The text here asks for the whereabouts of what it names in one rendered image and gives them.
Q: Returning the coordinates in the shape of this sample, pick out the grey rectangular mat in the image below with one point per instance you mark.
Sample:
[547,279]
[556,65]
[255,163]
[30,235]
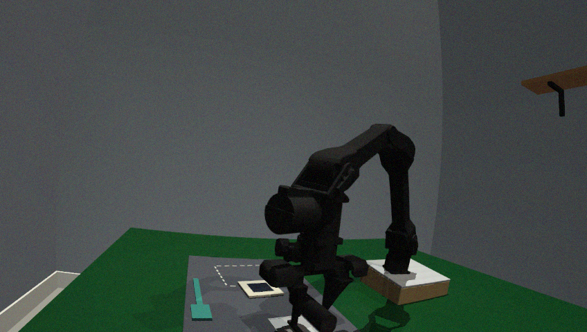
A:
[231,309]

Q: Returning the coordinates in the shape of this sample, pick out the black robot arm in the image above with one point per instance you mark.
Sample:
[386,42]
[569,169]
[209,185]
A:
[315,199]

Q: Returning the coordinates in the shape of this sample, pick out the cream square tile with dark center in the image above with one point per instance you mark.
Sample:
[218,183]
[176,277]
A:
[257,288]

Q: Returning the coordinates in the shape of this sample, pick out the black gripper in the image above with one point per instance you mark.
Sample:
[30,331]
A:
[318,257]

